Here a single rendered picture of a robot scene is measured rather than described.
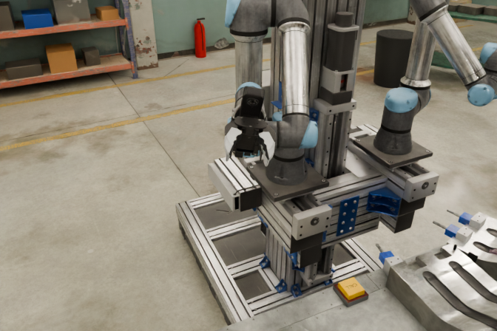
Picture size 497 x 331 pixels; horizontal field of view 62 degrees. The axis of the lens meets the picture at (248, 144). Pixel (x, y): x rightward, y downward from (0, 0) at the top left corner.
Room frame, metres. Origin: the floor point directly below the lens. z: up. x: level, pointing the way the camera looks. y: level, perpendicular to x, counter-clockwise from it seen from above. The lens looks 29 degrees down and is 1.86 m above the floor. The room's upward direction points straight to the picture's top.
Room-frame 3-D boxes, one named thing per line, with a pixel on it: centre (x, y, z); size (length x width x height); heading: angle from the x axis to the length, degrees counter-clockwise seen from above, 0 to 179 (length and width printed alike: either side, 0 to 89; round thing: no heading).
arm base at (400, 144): (1.48, -0.59, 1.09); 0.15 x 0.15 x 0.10
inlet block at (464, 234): (1.17, -0.74, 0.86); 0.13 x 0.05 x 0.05; 41
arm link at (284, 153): (1.27, -0.13, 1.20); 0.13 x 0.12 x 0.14; 89
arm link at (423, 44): (1.58, -0.67, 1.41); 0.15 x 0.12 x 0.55; 141
